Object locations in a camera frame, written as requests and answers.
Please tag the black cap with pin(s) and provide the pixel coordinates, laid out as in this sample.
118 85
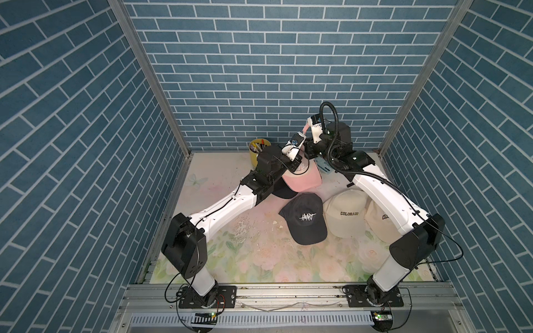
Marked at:
305 220
282 190

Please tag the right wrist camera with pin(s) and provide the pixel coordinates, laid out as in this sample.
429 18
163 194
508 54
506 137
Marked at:
315 124

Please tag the black cap front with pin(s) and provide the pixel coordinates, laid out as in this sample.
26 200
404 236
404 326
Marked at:
305 220

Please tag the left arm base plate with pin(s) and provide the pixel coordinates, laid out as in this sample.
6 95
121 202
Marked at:
218 297

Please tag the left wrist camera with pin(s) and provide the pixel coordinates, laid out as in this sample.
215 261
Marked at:
293 146

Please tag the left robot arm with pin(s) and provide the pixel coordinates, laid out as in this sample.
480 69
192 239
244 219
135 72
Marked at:
185 242

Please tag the light blue calculator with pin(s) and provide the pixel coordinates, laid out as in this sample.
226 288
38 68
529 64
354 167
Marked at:
323 165

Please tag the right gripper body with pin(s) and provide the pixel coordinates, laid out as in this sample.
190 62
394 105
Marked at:
314 151

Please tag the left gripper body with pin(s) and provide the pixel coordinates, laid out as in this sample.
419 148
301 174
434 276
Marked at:
291 164

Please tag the yellow pen cup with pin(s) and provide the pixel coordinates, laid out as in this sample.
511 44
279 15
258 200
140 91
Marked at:
255 147

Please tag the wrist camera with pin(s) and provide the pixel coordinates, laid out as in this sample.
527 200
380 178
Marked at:
315 124
293 146

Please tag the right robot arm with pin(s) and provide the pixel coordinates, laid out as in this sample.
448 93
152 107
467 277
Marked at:
420 233

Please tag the beige Colorado cap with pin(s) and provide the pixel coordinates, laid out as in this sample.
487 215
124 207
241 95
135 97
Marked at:
344 214
380 224

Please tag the black cap rear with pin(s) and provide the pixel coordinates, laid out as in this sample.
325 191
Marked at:
282 190

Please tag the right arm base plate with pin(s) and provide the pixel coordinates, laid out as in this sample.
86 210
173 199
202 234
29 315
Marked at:
363 295

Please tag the pink baseball cap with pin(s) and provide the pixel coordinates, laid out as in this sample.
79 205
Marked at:
301 182

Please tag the aluminium front rail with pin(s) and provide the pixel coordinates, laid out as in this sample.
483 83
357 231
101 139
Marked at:
309 307

